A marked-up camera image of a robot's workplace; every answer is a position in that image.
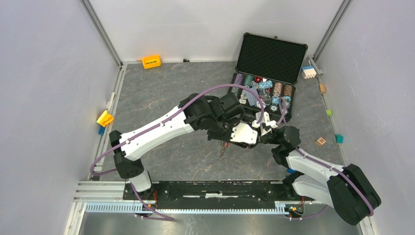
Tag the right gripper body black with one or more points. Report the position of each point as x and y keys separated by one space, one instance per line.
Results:
x=269 y=138

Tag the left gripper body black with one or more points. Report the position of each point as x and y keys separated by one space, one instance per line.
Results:
x=221 y=132

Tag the red handled keyring tool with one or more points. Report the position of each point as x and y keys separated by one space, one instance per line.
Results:
x=222 y=148

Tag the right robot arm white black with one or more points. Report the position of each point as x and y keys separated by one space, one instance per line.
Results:
x=346 y=189

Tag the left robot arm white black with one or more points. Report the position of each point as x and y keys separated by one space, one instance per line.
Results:
x=215 y=115

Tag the blue green white brick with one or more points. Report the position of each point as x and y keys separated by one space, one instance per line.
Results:
x=291 y=170

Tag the wooden letter cube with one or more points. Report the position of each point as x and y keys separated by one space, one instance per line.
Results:
x=320 y=141

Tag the teal small cube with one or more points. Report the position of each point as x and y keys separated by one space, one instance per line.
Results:
x=339 y=138

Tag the small wooden cube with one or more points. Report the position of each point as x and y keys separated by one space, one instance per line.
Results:
x=322 y=88

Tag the white blue toy block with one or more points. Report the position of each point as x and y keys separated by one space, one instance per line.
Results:
x=308 y=72

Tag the black poker chip case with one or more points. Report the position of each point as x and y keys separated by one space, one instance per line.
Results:
x=270 y=66

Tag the orange yellow toy block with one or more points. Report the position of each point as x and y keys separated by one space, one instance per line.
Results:
x=150 y=62

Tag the yellow orange block left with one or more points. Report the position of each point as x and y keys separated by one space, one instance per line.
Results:
x=105 y=118

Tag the blue small block left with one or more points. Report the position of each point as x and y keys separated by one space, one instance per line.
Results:
x=101 y=130

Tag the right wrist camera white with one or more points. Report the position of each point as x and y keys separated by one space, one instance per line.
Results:
x=267 y=125

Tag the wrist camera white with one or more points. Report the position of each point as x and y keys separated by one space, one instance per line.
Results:
x=267 y=125
x=244 y=133

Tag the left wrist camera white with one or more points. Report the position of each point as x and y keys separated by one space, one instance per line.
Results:
x=244 y=133

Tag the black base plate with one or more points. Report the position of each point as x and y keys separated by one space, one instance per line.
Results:
x=256 y=194

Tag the white toothed cable rail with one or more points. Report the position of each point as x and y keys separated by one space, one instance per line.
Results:
x=137 y=207

